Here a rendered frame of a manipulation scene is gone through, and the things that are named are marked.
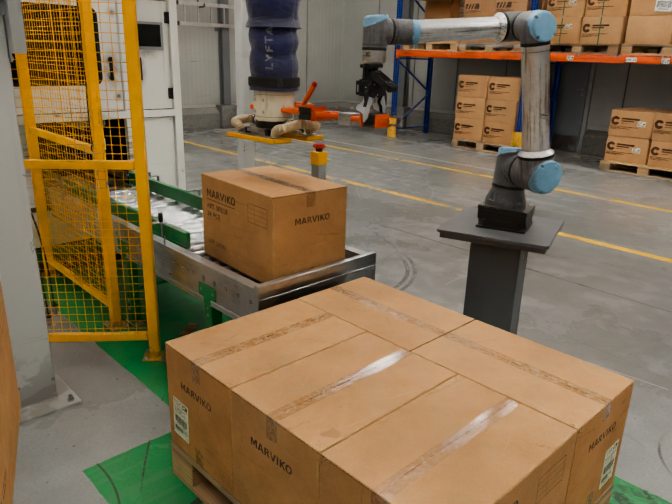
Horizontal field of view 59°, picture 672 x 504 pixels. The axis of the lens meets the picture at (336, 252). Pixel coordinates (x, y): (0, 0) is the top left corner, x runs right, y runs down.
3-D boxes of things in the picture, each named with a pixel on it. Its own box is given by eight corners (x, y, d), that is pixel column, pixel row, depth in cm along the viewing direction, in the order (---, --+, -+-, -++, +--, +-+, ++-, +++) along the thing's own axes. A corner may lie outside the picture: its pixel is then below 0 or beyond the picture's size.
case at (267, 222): (204, 252, 294) (200, 173, 281) (271, 239, 318) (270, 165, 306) (273, 289, 251) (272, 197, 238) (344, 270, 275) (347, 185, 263)
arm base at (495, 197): (486, 197, 292) (490, 177, 289) (526, 204, 286) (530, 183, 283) (482, 205, 274) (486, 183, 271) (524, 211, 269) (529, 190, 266)
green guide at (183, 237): (53, 193, 399) (52, 180, 396) (69, 191, 406) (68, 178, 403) (172, 252, 290) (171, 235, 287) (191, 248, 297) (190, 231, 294)
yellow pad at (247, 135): (226, 136, 269) (225, 125, 267) (244, 134, 276) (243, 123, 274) (273, 144, 246) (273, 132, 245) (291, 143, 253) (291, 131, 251)
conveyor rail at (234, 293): (51, 215, 402) (48, 188, 396) (59, 214, 405) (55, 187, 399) (254, 331, 245) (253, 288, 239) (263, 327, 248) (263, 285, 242)
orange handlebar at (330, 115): (233, 108, 280) (233, 100, 279) (282, 106, 300) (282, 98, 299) (381, 127, 218) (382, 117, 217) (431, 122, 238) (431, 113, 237)
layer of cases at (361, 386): (171, 439, 217) (164, 341, 204) (360, 354, 283) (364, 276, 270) (432, 682, 136) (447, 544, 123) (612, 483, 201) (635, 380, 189)
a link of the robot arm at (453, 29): (519, 11, 253) (372, 17, 233) (537, 10, 242) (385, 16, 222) (517, 40, 257) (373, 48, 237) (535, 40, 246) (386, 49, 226)
